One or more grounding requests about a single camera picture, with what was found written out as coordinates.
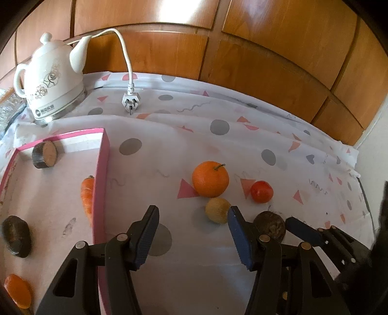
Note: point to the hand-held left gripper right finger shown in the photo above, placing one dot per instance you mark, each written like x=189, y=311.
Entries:
x=241, y=239

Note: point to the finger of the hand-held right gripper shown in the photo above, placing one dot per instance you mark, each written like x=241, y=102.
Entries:
x=303, y=228

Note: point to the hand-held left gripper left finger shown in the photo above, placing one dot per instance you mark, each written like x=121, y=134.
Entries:
x=145, y=239

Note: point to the dark brown round fruit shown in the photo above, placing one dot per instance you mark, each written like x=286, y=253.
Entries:
x=269, y=227

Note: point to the small brown kiwi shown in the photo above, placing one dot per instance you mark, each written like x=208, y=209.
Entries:
x=216, y=210

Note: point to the short carrot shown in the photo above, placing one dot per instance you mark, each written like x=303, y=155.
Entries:
x=87, y=197

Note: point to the pink shallow box tray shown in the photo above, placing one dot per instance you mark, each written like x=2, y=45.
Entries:
x=101, y=181

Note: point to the dark brown oval fruit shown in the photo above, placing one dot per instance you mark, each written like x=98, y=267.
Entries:
x=16, y=236

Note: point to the sugarcane piece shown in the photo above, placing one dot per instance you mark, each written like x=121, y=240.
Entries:
x=45, y=154

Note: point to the small orange fruit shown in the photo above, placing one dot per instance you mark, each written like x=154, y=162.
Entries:
x=18, y=290

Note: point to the red tomato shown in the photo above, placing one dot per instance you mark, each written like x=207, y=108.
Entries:
x=261, y=191

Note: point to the orange with stem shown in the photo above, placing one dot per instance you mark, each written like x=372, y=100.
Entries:
x=210, y=180

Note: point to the white printed tablecloth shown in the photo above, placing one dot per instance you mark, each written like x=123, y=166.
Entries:
x=182, y=145

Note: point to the wooden wardrobe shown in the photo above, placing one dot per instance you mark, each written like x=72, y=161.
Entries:
x=272, y=60

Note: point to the white ceramic electric kettle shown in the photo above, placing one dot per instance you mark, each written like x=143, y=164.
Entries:
x=51, y=87

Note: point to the silver patterned tissue box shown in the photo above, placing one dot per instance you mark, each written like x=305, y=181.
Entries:
x=9, y=106

